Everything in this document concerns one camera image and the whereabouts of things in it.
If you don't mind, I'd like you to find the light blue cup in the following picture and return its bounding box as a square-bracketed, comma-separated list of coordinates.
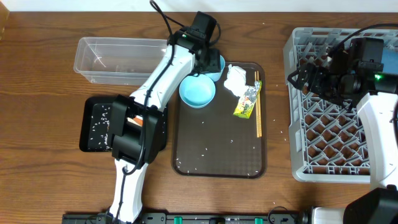
[205, 55, 226, 82]

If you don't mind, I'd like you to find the light blue bowl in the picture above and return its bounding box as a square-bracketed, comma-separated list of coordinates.
[178, 75, 216, 109]

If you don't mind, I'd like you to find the orange carrot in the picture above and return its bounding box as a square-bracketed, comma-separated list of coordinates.
[127, 116, 143, 127]

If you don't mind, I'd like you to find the dark blue plate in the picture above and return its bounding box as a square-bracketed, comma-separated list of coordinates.
[381, 48, 398, 75]

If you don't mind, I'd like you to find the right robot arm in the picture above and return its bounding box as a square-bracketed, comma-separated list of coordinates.
[287, 37, 397, 224]

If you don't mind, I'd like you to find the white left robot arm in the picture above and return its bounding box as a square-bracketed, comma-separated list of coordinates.
[108, 25, 221, 223]

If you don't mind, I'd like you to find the grey dishwasher rack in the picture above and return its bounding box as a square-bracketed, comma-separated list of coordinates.
[283, 27, 397, 185]

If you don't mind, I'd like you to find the black waste tray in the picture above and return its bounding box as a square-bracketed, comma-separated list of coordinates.
[78, 96, 169, 153]

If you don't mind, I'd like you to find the crumpled white tissue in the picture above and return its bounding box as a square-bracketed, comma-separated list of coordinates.
[224, 64, 247, 97]

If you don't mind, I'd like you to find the yellow green snack wrapper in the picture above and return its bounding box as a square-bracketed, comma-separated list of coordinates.
[233, 81, 262, 119]

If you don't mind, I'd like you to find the brown serving tray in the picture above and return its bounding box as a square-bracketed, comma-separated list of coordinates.
[172, 73, 267, 179]

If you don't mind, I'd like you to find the clear plastic bin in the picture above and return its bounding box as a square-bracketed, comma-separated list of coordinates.
[73, 37, 167, 86]

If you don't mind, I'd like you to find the spilled rice pile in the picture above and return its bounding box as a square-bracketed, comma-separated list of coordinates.
[88, 103, 111, 152]

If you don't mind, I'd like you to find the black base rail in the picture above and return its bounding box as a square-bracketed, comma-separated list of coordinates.
[62, 213, 295, 224]

